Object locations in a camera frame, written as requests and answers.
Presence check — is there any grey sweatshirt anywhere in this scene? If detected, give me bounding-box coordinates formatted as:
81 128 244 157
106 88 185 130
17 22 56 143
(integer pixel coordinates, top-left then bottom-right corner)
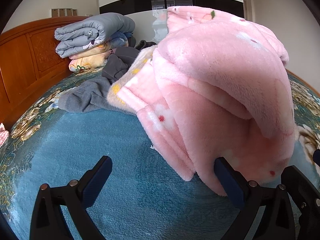
58 76 118 113

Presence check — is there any folded grey quilt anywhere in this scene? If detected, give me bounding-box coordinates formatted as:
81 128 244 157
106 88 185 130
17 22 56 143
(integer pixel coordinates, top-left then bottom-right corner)
54 12 136 58

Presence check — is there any pink fleece garment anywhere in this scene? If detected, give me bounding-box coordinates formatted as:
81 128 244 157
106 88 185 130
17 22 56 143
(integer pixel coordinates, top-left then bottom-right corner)
117 6 297 197

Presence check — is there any wooden headboard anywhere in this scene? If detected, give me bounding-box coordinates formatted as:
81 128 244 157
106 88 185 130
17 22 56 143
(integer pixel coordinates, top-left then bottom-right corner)
0 16 93 130

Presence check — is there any dark grey hoodie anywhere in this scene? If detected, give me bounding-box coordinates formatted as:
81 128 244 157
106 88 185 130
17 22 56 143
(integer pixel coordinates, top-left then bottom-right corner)
102 46 140 80

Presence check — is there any pink textured pillow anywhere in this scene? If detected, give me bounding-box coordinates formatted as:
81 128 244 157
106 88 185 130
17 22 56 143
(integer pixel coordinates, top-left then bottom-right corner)
0 122 10 150

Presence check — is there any black cloth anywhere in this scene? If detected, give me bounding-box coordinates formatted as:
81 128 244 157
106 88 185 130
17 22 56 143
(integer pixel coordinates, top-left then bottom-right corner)
135 40 158 52

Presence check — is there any folded yellow floral blanket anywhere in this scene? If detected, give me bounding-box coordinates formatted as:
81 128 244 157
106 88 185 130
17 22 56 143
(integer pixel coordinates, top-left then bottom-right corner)
69 45 118 72

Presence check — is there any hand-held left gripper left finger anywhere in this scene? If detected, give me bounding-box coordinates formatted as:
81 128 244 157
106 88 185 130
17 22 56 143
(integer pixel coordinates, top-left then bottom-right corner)
30 155 113 240

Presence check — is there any teal floral bedspread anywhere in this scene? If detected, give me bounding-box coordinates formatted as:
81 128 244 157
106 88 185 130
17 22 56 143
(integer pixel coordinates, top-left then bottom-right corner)
0 66 320 240

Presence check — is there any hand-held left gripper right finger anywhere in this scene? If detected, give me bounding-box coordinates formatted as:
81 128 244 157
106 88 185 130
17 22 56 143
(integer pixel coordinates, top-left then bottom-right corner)
214 157 298 240

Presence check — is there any cream fleece garment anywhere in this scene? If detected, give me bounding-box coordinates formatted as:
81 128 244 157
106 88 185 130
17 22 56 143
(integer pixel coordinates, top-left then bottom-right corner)
107 47 158 117

